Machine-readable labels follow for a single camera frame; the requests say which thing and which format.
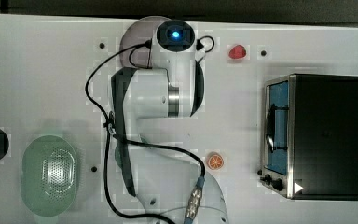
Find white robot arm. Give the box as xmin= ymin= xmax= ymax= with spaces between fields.
xmin=111 ymin=20 xmax=228 ymax=224

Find grey round plate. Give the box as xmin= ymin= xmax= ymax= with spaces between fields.
xmin=119 ymin=16 xmax=168 ymax=67

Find toy orange slice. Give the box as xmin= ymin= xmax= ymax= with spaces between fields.
xmin=206 ymin=152 xmax=224 ymax=170

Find green mug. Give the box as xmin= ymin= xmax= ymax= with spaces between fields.
xmin=115 ymin=142 xmax=123 ymax=169

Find toy strawberry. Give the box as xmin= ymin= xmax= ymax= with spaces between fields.
xmin=228 ymin=45 xmax=247 ymax=60

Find black toaster oven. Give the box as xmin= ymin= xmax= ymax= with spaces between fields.
xmin=257 ymin=74 xmax=358 ymax=201

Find green colander basket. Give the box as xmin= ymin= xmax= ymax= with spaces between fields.
xmin=21 ymin=135 xmax=78 ymax=217

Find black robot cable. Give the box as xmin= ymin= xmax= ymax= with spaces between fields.
xmin=85 ymin=35 xmax=216 ymax=224

